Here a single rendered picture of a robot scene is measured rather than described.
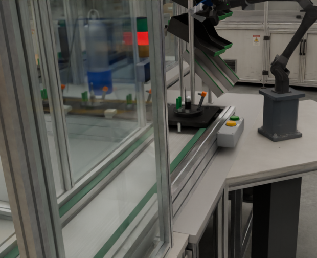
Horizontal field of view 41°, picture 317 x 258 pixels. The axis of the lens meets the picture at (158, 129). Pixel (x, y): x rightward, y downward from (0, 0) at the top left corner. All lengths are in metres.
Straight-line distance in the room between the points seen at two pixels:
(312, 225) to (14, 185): 2.52
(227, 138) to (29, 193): 1.20
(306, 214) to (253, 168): 1.45
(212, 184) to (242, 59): 4.66
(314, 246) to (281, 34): 3.65
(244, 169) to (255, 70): 4.49
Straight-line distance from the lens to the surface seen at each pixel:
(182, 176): 1.34
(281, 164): 1.69
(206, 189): 1.48
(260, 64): 6.02
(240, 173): 1.59
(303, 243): 2.77
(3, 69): 0.53
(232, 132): 1.70
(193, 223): 1.29
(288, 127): 1.91
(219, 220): 1.66
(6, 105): 0.54
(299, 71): 5.90
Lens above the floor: 1.57
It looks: 20 degrees down
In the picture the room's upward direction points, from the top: 3 degrees counter-clockwise
